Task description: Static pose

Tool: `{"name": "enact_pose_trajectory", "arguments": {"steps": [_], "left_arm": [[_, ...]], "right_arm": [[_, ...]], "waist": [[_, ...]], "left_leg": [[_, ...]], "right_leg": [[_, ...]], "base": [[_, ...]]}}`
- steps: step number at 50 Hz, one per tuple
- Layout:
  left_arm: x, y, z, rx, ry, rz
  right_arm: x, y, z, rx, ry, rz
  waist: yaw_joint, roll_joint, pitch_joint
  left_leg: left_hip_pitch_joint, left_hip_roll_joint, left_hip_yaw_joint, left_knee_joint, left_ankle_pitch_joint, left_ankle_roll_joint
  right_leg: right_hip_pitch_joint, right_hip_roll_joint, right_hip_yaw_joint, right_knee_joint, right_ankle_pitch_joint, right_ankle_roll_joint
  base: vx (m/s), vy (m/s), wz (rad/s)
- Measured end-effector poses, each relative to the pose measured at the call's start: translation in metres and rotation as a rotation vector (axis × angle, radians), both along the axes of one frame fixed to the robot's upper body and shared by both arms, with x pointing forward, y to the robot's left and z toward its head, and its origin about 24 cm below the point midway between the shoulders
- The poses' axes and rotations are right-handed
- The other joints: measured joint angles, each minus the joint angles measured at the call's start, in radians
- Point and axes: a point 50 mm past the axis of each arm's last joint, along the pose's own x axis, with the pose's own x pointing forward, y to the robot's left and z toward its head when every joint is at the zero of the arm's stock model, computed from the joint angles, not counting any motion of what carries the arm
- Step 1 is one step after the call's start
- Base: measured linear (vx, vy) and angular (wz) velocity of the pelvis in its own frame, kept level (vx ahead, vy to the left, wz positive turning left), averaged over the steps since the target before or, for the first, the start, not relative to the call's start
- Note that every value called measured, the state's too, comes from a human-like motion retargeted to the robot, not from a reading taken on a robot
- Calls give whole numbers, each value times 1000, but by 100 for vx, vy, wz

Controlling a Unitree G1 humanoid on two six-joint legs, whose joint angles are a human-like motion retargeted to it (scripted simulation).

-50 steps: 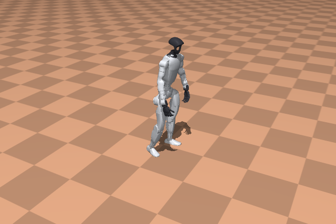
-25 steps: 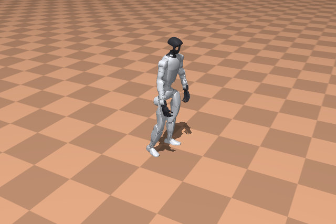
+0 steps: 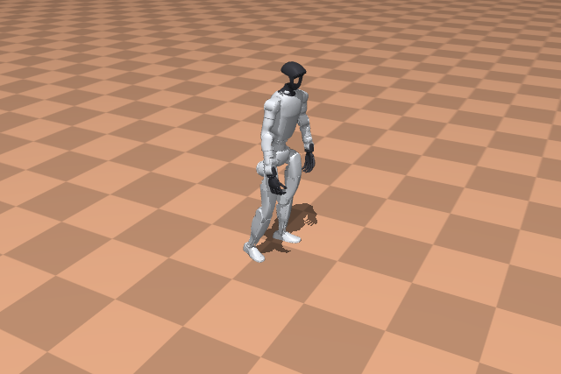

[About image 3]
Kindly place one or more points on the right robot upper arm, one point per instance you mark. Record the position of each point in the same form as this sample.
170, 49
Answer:
271, 108

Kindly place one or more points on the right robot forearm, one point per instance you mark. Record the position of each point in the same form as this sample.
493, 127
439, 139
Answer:
267, 149

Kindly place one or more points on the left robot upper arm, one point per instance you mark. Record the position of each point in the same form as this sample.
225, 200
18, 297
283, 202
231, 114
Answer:
303, 118

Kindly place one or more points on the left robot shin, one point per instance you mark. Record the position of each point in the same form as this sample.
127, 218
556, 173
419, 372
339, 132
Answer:
283, 214

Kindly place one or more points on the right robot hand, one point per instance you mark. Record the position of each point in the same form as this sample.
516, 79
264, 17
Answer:
274, 184

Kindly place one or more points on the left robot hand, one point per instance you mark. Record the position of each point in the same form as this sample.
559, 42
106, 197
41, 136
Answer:
309, 159

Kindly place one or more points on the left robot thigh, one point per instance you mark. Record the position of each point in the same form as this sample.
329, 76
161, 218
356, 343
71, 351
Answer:
293, 175

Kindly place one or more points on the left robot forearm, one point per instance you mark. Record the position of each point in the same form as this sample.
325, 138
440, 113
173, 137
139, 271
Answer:
306, 136

